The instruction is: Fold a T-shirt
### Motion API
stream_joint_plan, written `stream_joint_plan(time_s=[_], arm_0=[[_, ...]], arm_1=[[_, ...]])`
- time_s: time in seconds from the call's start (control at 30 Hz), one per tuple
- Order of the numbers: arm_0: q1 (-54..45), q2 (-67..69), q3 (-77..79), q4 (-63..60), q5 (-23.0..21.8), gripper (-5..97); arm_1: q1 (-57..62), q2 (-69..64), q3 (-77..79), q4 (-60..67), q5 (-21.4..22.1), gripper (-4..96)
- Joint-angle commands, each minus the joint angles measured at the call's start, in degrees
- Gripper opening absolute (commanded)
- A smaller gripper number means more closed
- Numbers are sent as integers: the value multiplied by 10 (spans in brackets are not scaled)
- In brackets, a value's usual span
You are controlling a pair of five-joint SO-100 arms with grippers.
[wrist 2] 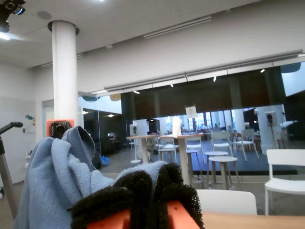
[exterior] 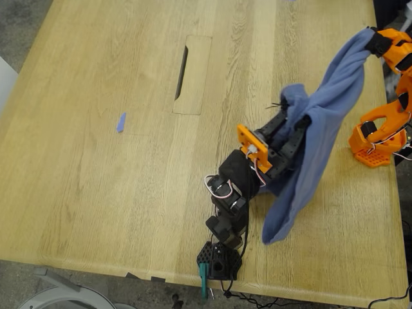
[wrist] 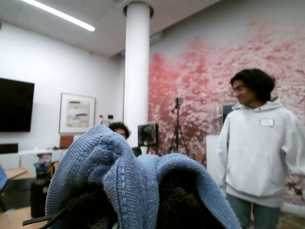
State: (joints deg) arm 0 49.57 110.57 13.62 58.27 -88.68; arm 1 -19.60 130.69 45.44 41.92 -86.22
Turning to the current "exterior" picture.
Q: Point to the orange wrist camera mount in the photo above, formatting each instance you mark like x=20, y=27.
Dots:
x=254, y=151

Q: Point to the black zip tie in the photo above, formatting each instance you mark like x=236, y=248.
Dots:
x=273, y=105

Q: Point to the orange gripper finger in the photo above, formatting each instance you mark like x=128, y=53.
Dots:
x=381, y=37
x=378, y=50

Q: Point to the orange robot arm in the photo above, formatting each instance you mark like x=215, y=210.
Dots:
x=380, y=116

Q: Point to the blue printed T-shirt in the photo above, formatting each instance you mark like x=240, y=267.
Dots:
x=322, y=128

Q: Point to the green clamp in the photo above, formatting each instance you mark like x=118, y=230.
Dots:
x=203, y=280

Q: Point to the small metal pin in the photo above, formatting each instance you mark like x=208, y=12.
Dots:
x=212, y=293

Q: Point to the white round chair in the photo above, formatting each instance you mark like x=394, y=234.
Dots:
x=64, y=291

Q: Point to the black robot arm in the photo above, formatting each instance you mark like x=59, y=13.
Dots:
x=235, y=167

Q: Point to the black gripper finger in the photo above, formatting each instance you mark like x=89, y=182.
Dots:
x=303, y=123
x=273, y=124

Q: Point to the short blue tape piece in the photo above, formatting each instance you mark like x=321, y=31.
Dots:
x=121, y=124

